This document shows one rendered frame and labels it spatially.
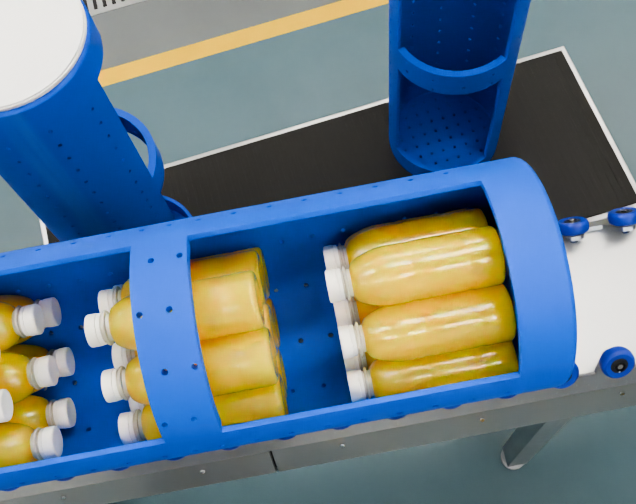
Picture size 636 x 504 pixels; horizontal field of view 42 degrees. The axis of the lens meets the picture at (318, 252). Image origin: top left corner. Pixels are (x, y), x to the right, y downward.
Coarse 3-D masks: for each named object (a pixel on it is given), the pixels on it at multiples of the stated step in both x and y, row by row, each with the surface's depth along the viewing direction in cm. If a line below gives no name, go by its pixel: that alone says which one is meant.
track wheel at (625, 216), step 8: (616, 208) 119; (624, 208) 118; (632, 208) 117; (608, 216) 117; (616, 216) 116; (624, 216) 115; (632, 216) 115; (616, 224) 116; (624, 224) 116; (632, 224) 116
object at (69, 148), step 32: (96, 32) 134; (96, 64) 133; (64, 96) 128; (96, 96) 136; (0, 128) 128; (32, 128) 130; (64, 128) 134; (96, 128) 140; (128, 128) 176; (0, 160) 139; (32, 160) 138; (64, 160) 140; (96, 160) 145; (128, 160) 153; (160, 160) 171; (32, 192) 149; (64, 192) 149; (96, 192) 152; (128, 192) 159; (160, 192) 171; (64, 224) 161; (96, 224) 162; (128, 224) 167
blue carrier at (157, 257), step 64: (384, 192) 95; (448, 192) 108; (512, 192) 91; (0, 256) 98; (64, 256) 94; (128, 256) 109; (192, 256) 111; (320, 256) 113; (512, 256) 88; (64, 320) 115; (192, 320) 88; (320, 320) 115; (576, 320) 89; (64, 384) 114; (192, 384) 88; (320, 384) 110; (448, 384) 93; (512, 384) 93; (64, 448) 108; (128, 448) 93; (192, 448) 95
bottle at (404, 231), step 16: (400, 224) 101; (416, 224) 100; (432, 224) 100; (448, 224) 100; (464, 224) 99; (480, 224) 99; (352, 240) 101; (368, 240) 100; (384, 240) 99; (400, 240) 99; (352, 256) 100
